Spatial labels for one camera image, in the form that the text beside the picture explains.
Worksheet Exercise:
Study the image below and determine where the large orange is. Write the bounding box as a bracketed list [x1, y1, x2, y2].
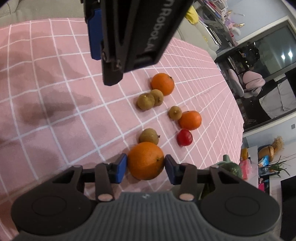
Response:
[127, 142, 165, 180]

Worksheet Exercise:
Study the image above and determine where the brown longan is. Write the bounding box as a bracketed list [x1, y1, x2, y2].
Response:
[150, 89, 164, 106]
[169, 106, 183, 121]
[138, 128, 160, 145]
[137, 93, 155, 110]

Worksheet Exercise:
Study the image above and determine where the red cherry tomato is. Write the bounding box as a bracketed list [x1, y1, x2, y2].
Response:
[177, 130, 193, 146]

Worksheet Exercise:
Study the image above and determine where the green ceramic teapot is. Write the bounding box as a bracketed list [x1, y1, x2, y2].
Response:
[215, 154, 242, 178]

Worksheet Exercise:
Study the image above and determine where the small orange mandarin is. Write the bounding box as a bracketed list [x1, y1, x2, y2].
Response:
[178, 110, 202, 131]

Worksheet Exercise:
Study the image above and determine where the orange at far top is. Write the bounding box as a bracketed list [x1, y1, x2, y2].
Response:
[151, 73, 175, 96]

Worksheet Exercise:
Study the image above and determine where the pink tissue box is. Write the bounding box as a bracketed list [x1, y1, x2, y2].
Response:
[239, 159, 251, 180]

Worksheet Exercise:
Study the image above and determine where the yellow cloth on sofa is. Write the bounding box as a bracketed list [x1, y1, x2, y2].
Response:
[185, 6, 199, 25]

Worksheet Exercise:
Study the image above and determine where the brown longan beside mandarin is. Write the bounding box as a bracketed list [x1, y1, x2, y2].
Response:
[169, 106, 183, 121]

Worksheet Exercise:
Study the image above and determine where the pink checkered tablecloth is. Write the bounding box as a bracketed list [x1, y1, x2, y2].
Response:
[1, 19, 243, 240]

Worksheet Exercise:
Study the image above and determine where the green potted plant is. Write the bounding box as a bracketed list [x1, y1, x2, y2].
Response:
[267, 155, 295, 178]

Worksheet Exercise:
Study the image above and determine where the wooden gourd ornament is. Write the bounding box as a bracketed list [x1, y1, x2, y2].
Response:
[258, 136, 285, 162]

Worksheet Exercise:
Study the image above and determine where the pink office chair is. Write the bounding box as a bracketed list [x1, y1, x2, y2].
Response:
[228, 69, 265, 99]

